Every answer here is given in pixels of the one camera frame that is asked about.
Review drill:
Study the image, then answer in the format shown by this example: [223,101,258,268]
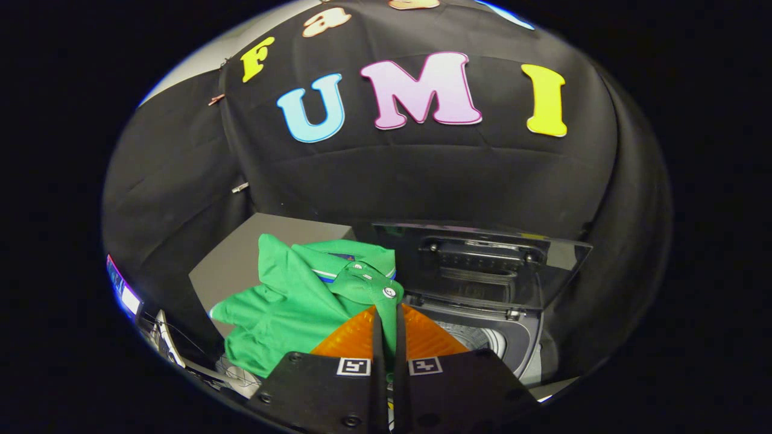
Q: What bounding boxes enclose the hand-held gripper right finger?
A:
[395,303,540,434]

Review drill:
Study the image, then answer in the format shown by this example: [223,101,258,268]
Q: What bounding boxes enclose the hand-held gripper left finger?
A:
[247,304,387,434]

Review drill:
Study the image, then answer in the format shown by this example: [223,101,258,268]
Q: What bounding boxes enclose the dark washing machine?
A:
[401,294,581,403]

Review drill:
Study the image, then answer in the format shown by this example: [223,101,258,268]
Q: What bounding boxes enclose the green polo shirt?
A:
[209,233,406,380]

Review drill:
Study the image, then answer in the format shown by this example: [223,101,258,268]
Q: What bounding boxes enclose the dark washing machine lid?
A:
[372,222,593,312]

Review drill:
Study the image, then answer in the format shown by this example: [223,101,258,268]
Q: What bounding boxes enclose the white device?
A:
[153,310,186,369]

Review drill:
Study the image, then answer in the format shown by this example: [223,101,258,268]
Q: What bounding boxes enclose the bright screen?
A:
[106,254,143,318]

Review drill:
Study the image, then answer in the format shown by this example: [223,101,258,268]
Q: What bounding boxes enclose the black backdrop cloth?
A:
[101,0,673,386]

